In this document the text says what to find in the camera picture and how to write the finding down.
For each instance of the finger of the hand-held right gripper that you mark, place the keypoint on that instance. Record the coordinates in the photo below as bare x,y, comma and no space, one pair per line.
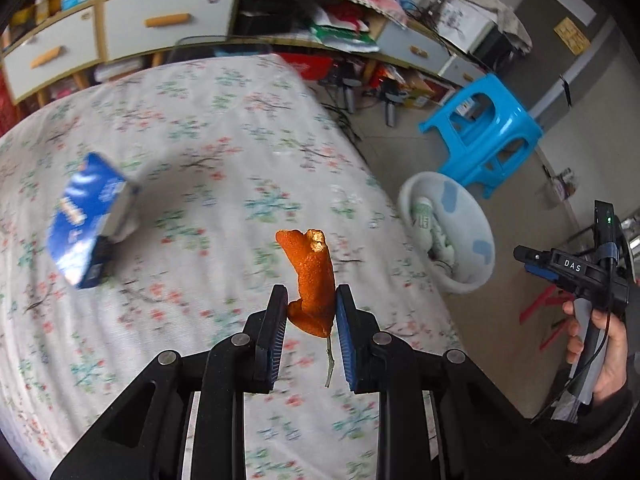
541,272
532,256

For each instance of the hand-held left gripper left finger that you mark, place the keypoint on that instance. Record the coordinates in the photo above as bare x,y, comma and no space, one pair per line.
274,332

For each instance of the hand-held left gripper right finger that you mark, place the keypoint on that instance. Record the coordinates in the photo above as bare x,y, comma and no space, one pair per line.
346,340

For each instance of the orange peel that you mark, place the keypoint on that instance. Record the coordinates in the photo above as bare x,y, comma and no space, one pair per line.
312,285

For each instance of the person's right forearm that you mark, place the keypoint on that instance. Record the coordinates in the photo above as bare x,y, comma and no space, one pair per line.
595,435

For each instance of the person's right hand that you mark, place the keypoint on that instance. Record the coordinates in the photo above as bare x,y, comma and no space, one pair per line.
615,355

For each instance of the crumpled white wrapper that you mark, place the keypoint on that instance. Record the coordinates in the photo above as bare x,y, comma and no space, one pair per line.
444,250

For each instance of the blue plastic stool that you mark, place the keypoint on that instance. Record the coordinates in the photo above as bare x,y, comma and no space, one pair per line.
480,120

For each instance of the floral tablecloth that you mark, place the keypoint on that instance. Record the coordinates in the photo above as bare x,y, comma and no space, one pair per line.
200,185

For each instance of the grey refrigerator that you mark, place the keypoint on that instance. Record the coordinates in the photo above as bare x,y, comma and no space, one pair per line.
560,75

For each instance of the cardboard box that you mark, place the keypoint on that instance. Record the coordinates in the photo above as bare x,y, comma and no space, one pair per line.
422,91

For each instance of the yellow paper note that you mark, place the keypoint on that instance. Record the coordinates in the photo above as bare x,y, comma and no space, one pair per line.
570,35

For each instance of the blue white carton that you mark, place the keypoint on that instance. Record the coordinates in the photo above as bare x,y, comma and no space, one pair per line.
80,215

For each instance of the low cabinet with white drawers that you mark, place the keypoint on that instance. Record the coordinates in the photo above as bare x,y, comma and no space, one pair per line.
420,50

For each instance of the dry branch bundle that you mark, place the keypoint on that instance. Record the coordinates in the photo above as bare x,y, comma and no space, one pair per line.
450,2

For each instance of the red green bag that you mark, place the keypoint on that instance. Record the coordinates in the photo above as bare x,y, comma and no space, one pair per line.
345,30

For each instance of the black electronic box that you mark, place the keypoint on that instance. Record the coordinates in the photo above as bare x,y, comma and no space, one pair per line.
270,17

